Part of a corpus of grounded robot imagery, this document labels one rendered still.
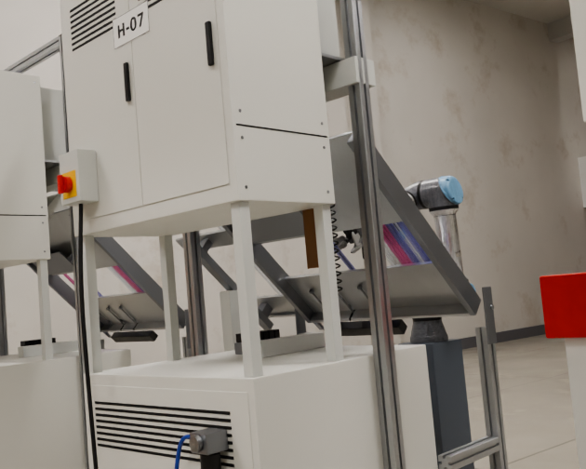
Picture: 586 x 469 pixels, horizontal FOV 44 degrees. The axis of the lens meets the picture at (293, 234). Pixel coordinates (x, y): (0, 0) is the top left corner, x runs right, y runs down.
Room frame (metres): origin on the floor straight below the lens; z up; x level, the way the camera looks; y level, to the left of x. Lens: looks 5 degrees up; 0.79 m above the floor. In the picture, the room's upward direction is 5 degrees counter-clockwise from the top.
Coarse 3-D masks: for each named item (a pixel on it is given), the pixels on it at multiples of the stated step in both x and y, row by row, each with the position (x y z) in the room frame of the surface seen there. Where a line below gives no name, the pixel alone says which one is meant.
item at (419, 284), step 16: (352, 272) 2.40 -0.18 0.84; (400, 272) 2.29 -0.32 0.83; (416, 272) 2.25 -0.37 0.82; (432, 272) 2.22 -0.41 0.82; (304, 288) 2.61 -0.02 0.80; (320, 288) 2.57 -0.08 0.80; (352, 288) 2.48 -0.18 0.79; (400, 288) 2.36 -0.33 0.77; (416, 288) 2.32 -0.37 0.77; (432, 288) 2.28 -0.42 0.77; (448, 288) 2.25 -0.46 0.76; (320, 304) 2.65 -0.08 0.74; (352, 304) 2.56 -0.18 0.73; (400, 304) 2.43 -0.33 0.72; (416, 304) 2.39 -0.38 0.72; (432, 304) 2.35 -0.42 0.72
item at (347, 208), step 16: (336, 144) 1.95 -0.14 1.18; (336, 160) 2.00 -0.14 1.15; (352, 160) 1.97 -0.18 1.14; (336, 176) 2.05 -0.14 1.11; (352, 176) 2.02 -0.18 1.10; (336, 192) 2.11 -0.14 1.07; (352, 192) 2.08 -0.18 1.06; (336, 208) 2.17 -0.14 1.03; (352, 208) 2.14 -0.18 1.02; (384, 208) 2.08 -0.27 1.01; (256, 224) 2.35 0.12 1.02; (272, 224) 2.31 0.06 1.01; (288, 224) 2.27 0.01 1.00; (336, 224) 2.23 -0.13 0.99; (352, 224) 2.20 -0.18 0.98; (256, 240) 2.42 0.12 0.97; (272, 240) 2.45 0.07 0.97
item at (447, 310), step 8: (448, 304) 2.31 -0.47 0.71; (456, 304) 2.29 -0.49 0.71; (320, 312) 2.69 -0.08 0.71; (344, 312) 2.61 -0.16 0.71; (360, 312) 2.55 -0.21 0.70; (368, 312) 2.52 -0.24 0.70; (392, 312) 2.45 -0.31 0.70; (400, 312) 2.43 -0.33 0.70; (408, 312) 2.40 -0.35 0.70; (416, 312) 2.38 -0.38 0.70; (424, 312) 2.36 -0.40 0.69; (432, 312) 2.34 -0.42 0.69; (440, 312) 2.31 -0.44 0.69; (448, 312) 2.29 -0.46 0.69; (456, 312) 2.27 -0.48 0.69; (464, 312) 2.25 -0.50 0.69; (312, 320) 2.69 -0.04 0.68; (320, 320) 2.66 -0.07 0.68; (344, 320) 2.58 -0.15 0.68; (360, 320) 2.54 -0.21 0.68
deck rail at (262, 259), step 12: (228, 228) 2.44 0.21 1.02; (264, 252) 2.55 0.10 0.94; (264, 264) 2.55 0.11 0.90; (276, 264) 2.59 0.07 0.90; (276, 276) 2.58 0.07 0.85; (288, 288) 2.62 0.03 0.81; (288, 300) 2.64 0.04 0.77; (300, 300) 2.67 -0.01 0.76; (300, 312) 2.67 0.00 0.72; (312, 312) 2.70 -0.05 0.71
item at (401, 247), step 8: (384, 224) 2.15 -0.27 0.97; (392, 224) 2.14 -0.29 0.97; (400, 224) 2.12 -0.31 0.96; (384, 232) 2.18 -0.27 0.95; (392, 232) 2.16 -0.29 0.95; (400, 232) 2.15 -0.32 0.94; (408, 232) 2.13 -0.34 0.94; (384, 240) 2.21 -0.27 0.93; (392, 240) 2.20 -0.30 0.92; (400, 240) 2.18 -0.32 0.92; (408, 240) 2.16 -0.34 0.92; (416, 240) 2.15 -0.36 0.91; (392, 248) 2.23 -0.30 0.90; (400, 248) 2.21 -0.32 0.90; (408, 248) 2.19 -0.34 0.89; (416, 248) 2.18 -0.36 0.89; (392, 256) 2.26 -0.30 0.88; (400, 256) 2.24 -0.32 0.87; (408, 256) 2.22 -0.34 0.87; (416, 256) 2.21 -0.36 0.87; (424, 256) 2.19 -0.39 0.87; (392, 264) 2.29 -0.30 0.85
